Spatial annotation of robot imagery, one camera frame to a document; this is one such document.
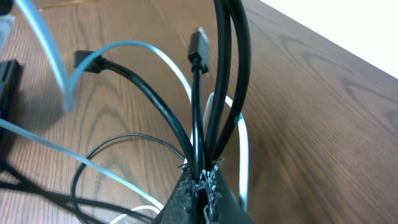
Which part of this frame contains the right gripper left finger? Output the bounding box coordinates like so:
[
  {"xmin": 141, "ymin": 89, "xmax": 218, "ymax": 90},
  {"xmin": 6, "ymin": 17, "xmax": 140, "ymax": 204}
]
[{"xmin": 153, "ymin": 166, "xmax": 201, "ymax": 224}]

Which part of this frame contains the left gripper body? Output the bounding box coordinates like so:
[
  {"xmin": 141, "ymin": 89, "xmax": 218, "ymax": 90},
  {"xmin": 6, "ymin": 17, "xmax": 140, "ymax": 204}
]
[{"xmin": 1, "ymin": 59, "xmax": 22, "ymax": 119}]

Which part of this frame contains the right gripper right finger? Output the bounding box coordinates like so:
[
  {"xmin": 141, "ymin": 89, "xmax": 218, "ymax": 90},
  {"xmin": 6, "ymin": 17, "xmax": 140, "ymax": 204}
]
[{"xmin": 203, "ymin": 164, "xmax": 254, "ymax": 224}]

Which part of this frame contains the white cable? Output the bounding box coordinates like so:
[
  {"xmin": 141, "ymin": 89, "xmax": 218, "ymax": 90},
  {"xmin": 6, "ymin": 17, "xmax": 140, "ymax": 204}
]
[{"xmin": 0, "ymin": 0, "xmax": 250, "ymax": 224}]

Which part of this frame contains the black cable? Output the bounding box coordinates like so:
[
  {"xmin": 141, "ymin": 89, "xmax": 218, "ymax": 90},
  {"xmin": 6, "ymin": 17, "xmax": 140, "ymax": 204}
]
[{"xmin": 0, "ymin": 0, "xmax": 252, "ymax": 224}]

